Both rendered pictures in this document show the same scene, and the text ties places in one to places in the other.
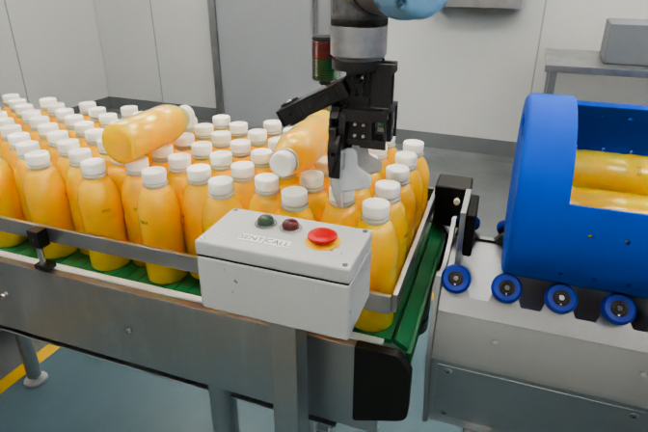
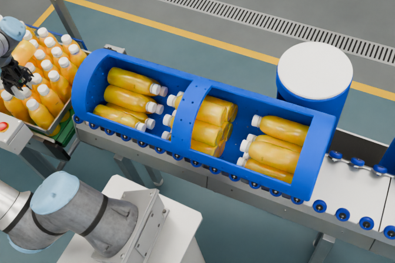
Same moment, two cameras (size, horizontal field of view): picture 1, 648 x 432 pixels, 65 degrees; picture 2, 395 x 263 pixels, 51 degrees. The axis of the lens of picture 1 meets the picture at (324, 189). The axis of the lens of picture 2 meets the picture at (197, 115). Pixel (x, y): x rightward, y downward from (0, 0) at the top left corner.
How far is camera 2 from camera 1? 1.29 m
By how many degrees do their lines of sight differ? 35
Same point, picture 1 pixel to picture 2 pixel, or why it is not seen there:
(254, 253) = not seen: outside the picture
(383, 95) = (14, 74)
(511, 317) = (97, 132)
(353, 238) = (13, 125)
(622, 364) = (132, 151)
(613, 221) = (99, 120)
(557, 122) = (81, 82)
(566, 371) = (117, 150)
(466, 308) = (84, 127)
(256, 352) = not seen: hidden behind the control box
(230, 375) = not seen: hidden behind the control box
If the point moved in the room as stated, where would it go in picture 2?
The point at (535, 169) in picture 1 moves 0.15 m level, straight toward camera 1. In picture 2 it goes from (74, 100) to (47, 133)
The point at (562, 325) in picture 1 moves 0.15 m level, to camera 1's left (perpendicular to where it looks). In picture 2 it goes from (112, 137) to (76, 137)
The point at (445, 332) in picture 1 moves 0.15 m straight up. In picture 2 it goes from (81, 133) to (67, 114)
